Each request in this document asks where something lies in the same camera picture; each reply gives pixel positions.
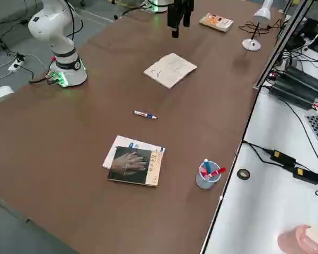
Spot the pink container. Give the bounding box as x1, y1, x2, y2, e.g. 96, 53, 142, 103
277, 224, 318, 254

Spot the blue pen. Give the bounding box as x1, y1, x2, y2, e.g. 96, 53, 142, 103
203, 158, 213, 177

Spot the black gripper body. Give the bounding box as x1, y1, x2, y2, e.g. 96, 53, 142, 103
173, 0, 195, 8

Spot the white lined notebook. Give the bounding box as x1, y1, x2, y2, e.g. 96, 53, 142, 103
143, 52, 198, 89

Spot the clear plastic pen cup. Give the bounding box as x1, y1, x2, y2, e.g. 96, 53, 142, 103
195, 160, 222, 189

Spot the white blue book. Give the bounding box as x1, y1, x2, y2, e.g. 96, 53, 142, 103
102, 135, 166, 170

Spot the black adapter cable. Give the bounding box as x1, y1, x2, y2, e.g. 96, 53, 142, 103
242, 141, 275, 165

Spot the black lamp cable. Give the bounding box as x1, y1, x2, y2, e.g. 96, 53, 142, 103
238, 20, 288, 37

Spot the white box with yellow label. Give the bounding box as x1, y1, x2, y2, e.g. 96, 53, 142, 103
0, 85, 15, 110

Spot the black power adapter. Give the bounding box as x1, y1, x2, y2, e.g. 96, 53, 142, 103
270, 150, 297, 167
292, 166, 318, 185

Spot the black finned power supply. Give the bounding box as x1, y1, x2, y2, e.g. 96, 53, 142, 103
282, 65, 318, 93
269, 78, 318, 111

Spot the white desk lamp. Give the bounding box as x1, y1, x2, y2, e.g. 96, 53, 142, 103
242, 0, 273, 52

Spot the aluminium frame post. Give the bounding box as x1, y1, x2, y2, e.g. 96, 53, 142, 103
253, 0, 317, 90

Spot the blue white marker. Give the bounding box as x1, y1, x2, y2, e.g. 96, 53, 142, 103
133, 110, 158, 120

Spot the black tape roll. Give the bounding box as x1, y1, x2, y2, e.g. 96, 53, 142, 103
237, 168, 251, 181

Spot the dark book with hands cover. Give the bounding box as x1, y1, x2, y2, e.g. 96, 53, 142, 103
108, 146, 164, 188

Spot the white power strip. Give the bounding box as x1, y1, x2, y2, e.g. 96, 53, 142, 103
7, 59, 26, 72

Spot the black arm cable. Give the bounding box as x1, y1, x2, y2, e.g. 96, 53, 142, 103
64, 0, 84, 40

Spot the yellow illustrated book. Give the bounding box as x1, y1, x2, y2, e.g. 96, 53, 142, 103
199, 13, 234, 33

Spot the red capped marker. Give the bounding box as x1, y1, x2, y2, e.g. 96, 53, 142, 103
204, 167, 226, 179

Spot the black electronic device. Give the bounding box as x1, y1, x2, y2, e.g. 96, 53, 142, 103
285, 17, 318, 51

